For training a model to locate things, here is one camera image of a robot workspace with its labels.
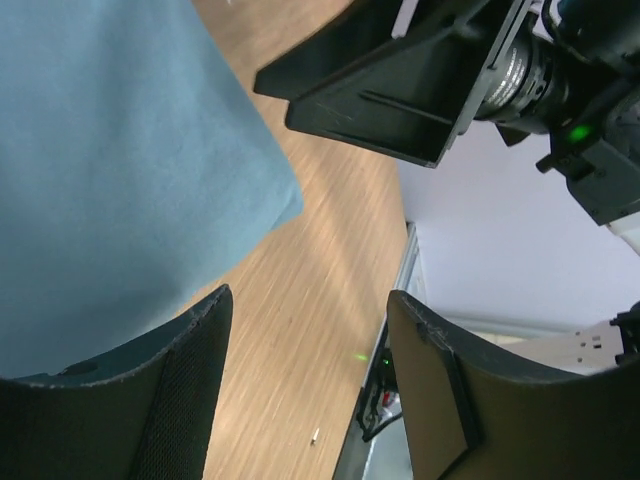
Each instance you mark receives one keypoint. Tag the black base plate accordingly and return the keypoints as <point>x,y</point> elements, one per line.
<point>375,410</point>

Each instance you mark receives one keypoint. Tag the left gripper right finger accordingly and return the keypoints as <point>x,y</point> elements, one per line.
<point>475,410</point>

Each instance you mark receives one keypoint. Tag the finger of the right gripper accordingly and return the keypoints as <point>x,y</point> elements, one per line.
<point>409,99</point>
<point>361,28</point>

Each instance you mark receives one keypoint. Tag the grey-blue t-shirt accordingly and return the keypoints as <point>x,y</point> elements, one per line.
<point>135,170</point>

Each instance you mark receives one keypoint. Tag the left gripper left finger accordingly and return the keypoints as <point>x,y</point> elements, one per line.
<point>143,410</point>

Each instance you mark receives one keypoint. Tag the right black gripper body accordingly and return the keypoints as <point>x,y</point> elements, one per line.
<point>522,86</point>

